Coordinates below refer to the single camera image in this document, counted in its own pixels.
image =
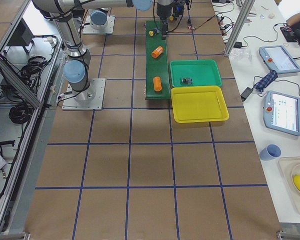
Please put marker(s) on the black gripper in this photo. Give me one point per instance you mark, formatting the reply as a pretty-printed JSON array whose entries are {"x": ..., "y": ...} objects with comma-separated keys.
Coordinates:
[{"x": 162, "y": 10}]

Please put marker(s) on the orange cylinder with numbers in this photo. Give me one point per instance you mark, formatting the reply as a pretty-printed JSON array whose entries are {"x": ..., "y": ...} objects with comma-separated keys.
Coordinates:
[{"x": 157, "y": 52}]

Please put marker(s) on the plain orange cylinder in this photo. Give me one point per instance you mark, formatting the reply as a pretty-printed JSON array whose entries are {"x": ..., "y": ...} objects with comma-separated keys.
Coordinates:
[{"x": 157, "y": 84}]

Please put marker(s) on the green conveyor belt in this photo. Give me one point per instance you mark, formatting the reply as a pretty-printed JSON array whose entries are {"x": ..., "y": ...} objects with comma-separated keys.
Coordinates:
[{"x": 156, "y": 67}]

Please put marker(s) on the green plastic tray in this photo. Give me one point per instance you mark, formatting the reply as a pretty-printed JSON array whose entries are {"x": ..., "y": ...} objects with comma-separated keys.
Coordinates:
[{"x": 202, "y": 72}]

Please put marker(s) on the yellow plastic tray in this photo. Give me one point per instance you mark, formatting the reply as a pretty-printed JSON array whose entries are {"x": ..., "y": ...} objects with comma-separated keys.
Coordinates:
[{"x": 198, "y": 104}]

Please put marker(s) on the clear plastic bag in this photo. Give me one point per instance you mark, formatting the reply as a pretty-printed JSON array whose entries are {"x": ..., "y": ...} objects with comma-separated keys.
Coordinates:
[{"x": 241, "y": 54}]

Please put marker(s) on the black power adapter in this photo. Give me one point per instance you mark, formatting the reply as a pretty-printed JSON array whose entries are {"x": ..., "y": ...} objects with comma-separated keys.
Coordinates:
[{"x": 246, "y": 93}]

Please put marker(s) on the far teach pendant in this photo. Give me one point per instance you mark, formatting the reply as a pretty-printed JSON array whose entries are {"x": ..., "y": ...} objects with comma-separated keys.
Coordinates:
[{"x": 277, "y": 58}]

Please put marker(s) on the teach pendant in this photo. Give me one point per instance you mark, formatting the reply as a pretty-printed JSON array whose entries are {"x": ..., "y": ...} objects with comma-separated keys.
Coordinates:
[
  {"x": 277, "y": 58},
  {"x": 281, "y": 112}
]

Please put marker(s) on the near teach pendant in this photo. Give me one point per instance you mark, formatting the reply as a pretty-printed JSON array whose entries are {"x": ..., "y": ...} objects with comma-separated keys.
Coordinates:
[{"x": 281, "y": 112}]

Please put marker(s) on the blue plastic cup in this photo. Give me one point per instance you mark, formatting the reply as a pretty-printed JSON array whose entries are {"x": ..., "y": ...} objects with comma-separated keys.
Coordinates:
[{"x": 270, "y": 152}]

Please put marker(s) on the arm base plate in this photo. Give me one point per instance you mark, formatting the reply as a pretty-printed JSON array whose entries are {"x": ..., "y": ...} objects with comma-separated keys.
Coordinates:
[
  {"x": 91, "y": 28},
  {"x": 90, "y": 99}
]

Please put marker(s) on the aluminium frame post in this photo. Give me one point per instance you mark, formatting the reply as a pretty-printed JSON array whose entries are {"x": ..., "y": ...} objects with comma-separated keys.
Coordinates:
[{"x": 247, "y": 6}]

